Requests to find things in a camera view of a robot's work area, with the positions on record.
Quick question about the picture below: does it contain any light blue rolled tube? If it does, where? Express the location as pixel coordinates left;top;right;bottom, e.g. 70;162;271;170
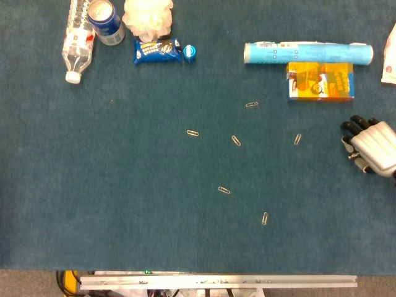
243;41;374;66

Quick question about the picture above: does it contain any white mesh bath sponge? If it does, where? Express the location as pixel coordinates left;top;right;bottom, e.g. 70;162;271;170
122;0;174;43

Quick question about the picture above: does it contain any small blue bottle cap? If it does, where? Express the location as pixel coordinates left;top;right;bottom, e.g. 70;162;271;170
183;44;197;62

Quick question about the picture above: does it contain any black cable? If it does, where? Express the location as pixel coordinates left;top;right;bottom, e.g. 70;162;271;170
55;270;71;296

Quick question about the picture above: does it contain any yellow object under table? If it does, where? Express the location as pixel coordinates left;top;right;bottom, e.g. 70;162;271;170
64;270;79;295

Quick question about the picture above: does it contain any aluminium profile rail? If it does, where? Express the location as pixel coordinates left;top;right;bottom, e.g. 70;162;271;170
79;275;358;291

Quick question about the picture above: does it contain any teal felt table cloth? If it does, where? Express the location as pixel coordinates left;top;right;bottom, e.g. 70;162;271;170
0;0;396;275

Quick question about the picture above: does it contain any white wet wipes pack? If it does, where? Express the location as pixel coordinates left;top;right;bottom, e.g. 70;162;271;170
380;23;396;85

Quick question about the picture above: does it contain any blue soda can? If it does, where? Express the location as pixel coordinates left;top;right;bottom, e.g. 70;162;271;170
87;0;126;46

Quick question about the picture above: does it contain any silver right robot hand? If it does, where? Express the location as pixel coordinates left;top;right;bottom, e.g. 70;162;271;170
340;114;396;179

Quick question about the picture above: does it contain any orange yellow carton box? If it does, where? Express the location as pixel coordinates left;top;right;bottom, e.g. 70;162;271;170
286;61;355;102

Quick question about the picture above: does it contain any blue cookie packet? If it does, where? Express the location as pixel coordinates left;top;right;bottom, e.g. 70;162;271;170
133;37;183;65

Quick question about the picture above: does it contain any clear plastic water bottle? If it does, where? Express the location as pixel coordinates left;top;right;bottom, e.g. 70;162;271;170
61;0;97;84

